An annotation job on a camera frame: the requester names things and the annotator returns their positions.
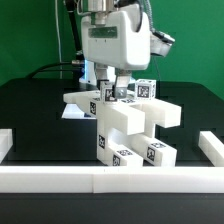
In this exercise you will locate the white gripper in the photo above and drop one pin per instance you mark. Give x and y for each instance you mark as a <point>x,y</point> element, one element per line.
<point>116,44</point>

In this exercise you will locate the white tagged cube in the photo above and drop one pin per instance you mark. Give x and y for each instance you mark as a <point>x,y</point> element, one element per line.
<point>106,92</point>
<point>145,89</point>

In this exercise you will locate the white chair back part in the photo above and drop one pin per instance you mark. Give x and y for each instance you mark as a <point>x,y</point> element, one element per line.
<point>157,112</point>

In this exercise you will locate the white chair seat part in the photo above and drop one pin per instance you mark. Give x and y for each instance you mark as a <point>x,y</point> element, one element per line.
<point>116,131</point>

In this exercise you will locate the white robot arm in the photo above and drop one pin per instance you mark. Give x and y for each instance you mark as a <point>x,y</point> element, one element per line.
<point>98,11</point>

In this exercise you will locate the white fiducial marker sheet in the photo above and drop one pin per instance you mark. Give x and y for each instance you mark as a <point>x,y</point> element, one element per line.
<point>72,111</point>

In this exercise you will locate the white front fence bar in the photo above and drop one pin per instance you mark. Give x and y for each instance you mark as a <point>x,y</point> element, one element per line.
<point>101,179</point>

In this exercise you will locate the white fence bar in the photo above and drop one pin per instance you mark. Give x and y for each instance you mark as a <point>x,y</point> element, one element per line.
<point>101,179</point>
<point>212,147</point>

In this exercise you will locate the white left fence block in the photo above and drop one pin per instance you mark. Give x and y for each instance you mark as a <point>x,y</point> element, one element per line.
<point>6,142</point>

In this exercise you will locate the white right fence bar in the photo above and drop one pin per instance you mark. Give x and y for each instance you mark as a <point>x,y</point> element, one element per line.
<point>212,147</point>

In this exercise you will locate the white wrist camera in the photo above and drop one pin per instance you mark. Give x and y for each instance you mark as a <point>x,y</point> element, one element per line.
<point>160,43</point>

